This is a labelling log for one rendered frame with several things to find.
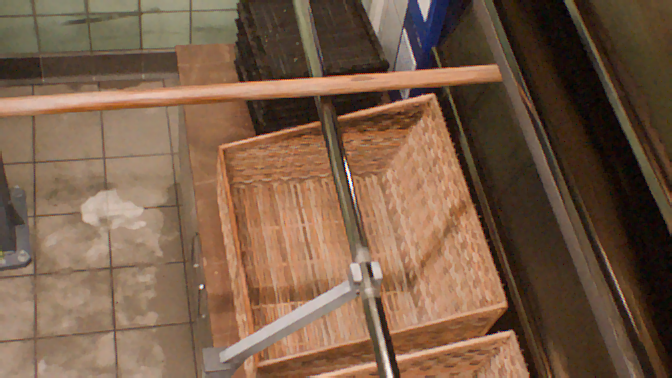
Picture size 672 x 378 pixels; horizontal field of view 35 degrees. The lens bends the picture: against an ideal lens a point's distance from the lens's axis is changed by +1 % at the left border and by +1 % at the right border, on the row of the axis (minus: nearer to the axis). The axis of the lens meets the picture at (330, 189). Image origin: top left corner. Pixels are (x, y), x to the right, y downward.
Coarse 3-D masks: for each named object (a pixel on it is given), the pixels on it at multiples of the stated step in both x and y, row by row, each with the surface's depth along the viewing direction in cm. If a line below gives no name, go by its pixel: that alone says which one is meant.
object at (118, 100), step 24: (408, 72) 180; (432, 72) 181; (456, 72) 182; (480, 72) 182; (48, 96) 169; (72, 96) 169; (96, 96) 170; (120, 96) 170; (144, 96) 171; (168, 96) 172; (192, 96) 173; (216, 96) 173; (240, 96) 174; (264, 96) 175; (288, 96) 177
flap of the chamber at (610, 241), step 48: (480, 0) 163; (528, 0) 166; (528, 48) 158; (576, 48) 161; (576, 96) 154; (528, 144) 148; (576, 144) 147; (624, 144) 150; (624, 192) 143; (576, 240) 135; (624, 240) 137; (624, 288) 132
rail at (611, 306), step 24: (504, 24) 157; (504, 48) 155; (528, 72) 151; (528, 96) 148; (552, 144) 143; (552, 168) 141; (576, 192) 138; (576, 216) 135; (600, 264) 131; (600, 288) 130; (624, 312) 127; (624, 336) 125; (648, 360) 123
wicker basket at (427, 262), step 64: (320, 128) 229; (384, 128) 234; (448, 128) 223; (256, 192) 239; (320, 192) 241; (384, 192) 244; (448, 192) 218; (256, 256) 229; (320, 256) 230; (384, 256) 232; (448, 256) 216; (256, 320) 218; (320, 320) 220; (448, 320) 196
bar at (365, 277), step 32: (320, 64) 184; (320, 96) 179; (352, 192) 167; (352, 224) 163; (352, 256) 160; (352, 288) 158; (288, 320) 165; (384, 320) 153; (224, 352) 171; (256, 352) 169; (384, 352) 149
